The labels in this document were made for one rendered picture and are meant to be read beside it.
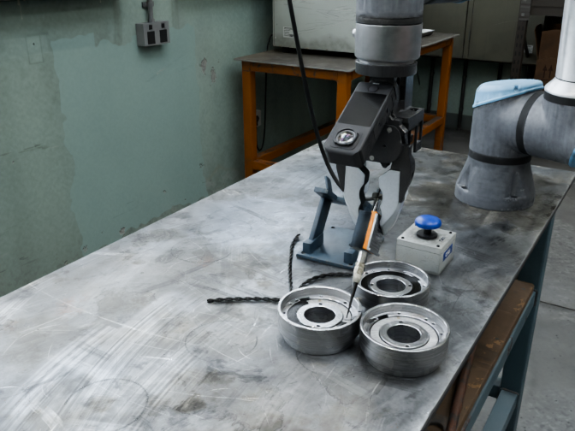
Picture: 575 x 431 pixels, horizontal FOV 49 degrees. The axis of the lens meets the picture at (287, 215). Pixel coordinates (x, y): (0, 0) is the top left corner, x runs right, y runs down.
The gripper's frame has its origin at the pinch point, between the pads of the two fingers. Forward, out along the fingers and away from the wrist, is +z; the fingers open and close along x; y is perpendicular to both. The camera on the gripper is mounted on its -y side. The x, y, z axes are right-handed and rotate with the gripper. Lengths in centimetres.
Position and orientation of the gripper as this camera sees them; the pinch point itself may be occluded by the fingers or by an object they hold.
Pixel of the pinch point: (370, 224)
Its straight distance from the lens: 79.4
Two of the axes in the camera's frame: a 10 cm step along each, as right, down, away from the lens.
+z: 0.0, 9.2, 3.9
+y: 4.9, -3.4, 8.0
